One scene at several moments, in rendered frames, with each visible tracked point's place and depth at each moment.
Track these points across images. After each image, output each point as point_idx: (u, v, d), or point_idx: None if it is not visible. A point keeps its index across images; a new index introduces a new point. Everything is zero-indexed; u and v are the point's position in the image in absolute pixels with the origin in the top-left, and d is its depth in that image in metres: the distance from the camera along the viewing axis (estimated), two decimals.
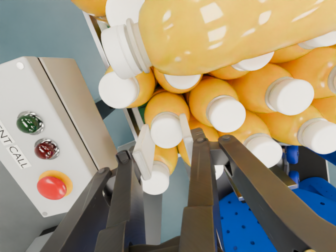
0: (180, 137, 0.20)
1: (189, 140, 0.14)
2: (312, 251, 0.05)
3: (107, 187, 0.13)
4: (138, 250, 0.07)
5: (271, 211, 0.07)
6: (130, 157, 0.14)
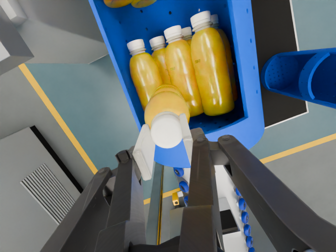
0: (180, 137, 0.20)
1: (189, 140, 0.14)
2: (312, 251, 0.05)
3: (108, 187, 0.13)
4: (138, 250, 0.07)
5: (271, 211, 0.07)
6: (130, 157, 0.14)
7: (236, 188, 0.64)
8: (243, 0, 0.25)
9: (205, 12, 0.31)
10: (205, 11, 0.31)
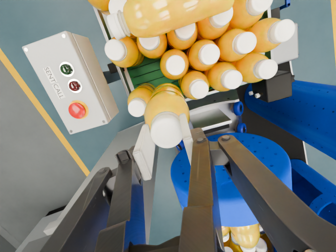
0: None
1: (189, 140, 0.14)
2: (312, 251, 0.05)
3: (108, 187, 0.13)
4: (138, 250, 0.07)
5: (271, 211, 0.07)
6: (130, 157, 0.14)
7: None
8: None
9: None
10: None
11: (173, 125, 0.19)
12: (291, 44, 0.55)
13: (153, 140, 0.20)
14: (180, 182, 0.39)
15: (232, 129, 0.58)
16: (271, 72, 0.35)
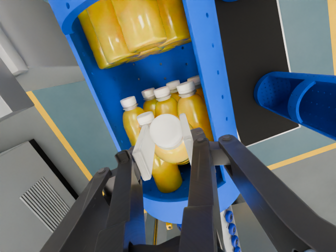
0: (149, 113, 0.37)
1: (189, 140, 0.13)
2: (312, 251, 0.05)
3: (107, 187, 0.13)
4: (138, 250, 0.07)
5: (271, 211, 0.07)
6: (130, 157, 0.14)
7: (226, 216, 0.68)
8: (218, 90, 0.28)
9: (188, 84, 0.35)
10: (189, 83, 0.35)
11: (172, 120, 0.19)
12: None
13: (151, 136, 0.19)
14: None
15: None
16: None
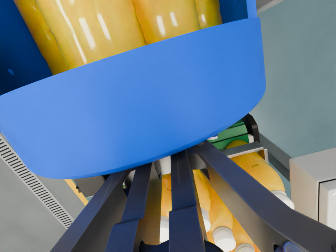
0: None
1: None
2: (291, 243, 0.05)
3: (130, 180, 0.13)
4: (138, 250, 0.07)
5: (250, 210, 0.07)
6: None
7: None
8: None
9: None
10: None
11: None
12: None
13: None
14: None
15: None
16: None
